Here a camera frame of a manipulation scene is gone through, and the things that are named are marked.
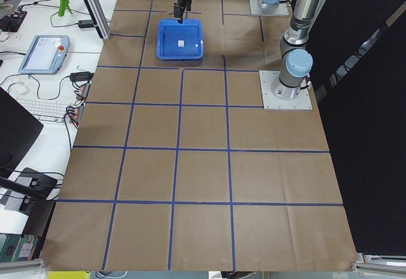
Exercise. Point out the blue plastic tray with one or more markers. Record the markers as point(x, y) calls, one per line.
point(169, 32)

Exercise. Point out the black power adapter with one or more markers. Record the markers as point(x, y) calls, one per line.
point(85, 24)

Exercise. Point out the teach pendant tablet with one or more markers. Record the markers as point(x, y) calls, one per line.
point(45, 54)

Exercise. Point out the black red control box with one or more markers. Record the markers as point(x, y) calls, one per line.
point(13, 22)

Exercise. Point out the white keyboard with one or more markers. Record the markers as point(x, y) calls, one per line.
point(51, 112)

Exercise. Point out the white computer mouse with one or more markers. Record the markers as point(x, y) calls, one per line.
point(22, 89)

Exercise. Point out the black monitor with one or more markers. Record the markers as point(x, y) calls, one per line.
point(19, 131)

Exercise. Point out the black monitor stand base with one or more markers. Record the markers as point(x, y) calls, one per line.
point(34, 184)

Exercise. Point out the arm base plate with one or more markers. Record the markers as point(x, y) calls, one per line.
point(258, 8)
point(285, 101)

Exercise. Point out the aluminium frame post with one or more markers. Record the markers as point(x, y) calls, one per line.
point(98, 17)

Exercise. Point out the green handled grabber tool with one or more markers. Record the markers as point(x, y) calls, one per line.
point(63, 7)

